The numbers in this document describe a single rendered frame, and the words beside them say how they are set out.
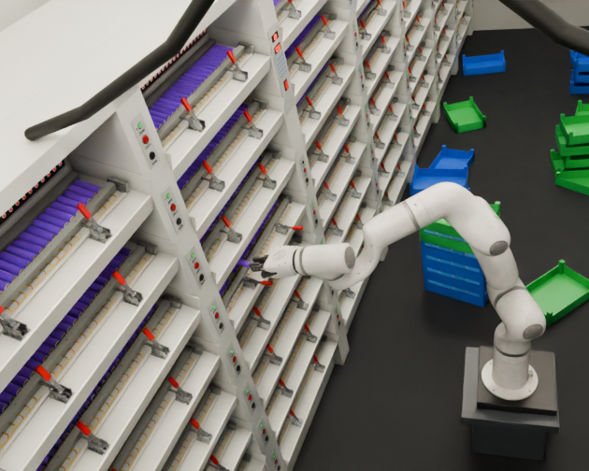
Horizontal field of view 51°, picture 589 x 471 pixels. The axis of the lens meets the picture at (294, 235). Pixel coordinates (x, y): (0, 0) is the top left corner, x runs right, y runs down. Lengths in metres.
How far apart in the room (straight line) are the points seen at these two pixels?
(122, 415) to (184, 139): 0.68
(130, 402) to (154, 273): 0.30
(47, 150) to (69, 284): 0.26
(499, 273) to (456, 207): 0.30
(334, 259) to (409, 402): 1.16
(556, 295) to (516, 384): 0.87
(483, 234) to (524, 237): 1.68
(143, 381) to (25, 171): 0.62
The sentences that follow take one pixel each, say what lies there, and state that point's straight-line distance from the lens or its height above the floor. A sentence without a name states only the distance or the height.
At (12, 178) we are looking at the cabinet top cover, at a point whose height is 1.74.
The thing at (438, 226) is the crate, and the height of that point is 0.44.
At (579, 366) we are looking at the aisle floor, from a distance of 2.86.
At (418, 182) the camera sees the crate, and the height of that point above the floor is 0.08.
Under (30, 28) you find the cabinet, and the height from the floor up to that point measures 1.74.
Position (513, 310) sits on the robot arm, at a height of 0.73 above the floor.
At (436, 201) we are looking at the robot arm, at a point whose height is 1.20.
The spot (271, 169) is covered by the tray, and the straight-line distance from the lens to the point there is 2.07.
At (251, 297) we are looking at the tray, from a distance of 1.92.
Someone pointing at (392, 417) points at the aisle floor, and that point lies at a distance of 2.68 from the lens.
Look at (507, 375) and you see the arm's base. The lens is 2.29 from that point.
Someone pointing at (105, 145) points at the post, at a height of 1.62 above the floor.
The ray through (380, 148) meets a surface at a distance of 3.16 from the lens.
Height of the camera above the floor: 2.23
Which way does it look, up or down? 38 degrees down
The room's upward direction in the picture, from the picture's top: 15 degrees counter-clockwise
